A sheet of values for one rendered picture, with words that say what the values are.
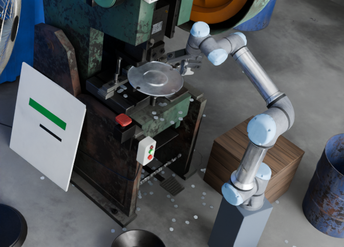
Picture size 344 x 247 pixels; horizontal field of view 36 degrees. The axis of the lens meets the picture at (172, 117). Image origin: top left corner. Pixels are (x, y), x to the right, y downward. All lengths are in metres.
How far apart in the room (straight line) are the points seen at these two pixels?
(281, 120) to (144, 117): 0.81
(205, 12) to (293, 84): 1.71
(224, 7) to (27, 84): 1.19
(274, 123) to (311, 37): 2.98
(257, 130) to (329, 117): 2.05
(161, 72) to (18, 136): 1.03
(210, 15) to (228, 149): 0.79
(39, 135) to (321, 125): 2.05
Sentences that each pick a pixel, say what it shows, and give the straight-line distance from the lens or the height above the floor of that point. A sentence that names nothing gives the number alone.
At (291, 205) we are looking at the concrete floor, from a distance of 3.41.
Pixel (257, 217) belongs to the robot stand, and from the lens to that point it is 2.72.
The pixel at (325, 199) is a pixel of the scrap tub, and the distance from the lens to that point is 3.18.
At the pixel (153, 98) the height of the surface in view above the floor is 0.70.
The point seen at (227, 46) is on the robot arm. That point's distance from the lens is 2.30.
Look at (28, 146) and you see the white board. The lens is 3.30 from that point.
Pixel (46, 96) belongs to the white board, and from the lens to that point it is 3.04.
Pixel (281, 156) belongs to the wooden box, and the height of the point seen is 0.35.
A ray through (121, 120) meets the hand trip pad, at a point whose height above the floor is 0.76.
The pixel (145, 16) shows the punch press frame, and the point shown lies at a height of 1.20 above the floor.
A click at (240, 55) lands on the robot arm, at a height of 1.18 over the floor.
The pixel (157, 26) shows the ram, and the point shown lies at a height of 1.07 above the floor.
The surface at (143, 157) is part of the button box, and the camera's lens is 2.64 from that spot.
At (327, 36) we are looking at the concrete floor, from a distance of 5.21.
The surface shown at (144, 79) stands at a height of 0.78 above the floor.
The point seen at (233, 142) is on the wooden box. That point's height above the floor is 0.35.
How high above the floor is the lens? 2.42
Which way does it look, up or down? 40 degrees down
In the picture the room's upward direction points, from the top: 11 degrees clockwise
